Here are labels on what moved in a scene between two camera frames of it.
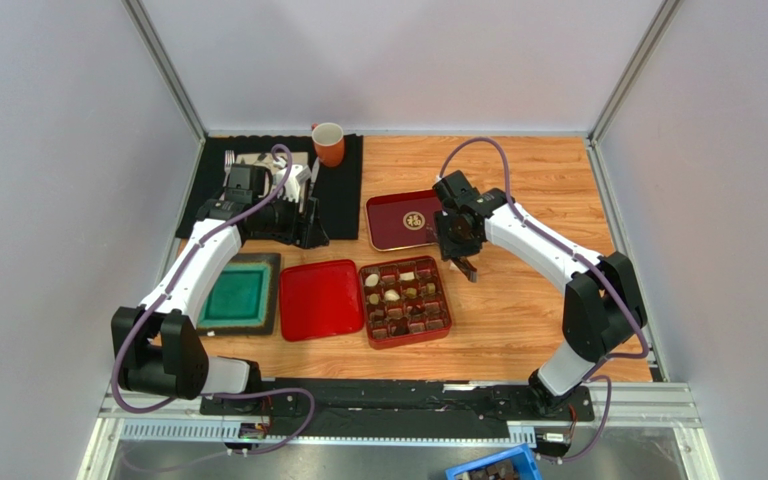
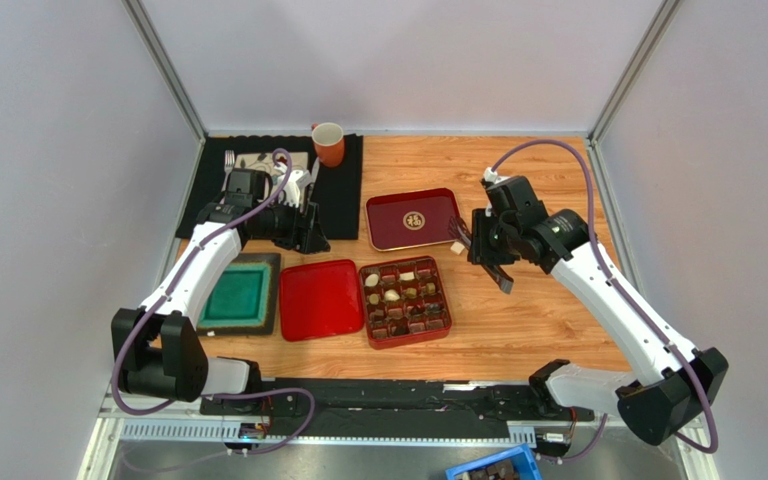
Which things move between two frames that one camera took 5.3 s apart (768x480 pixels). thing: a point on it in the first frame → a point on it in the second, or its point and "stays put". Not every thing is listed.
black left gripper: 308,234 stays put
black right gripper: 458,254 → 480,238
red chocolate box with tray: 404,302 stays put
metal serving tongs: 466,267 → 494,271
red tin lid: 320,298 stays put
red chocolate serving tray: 402,220 stays put
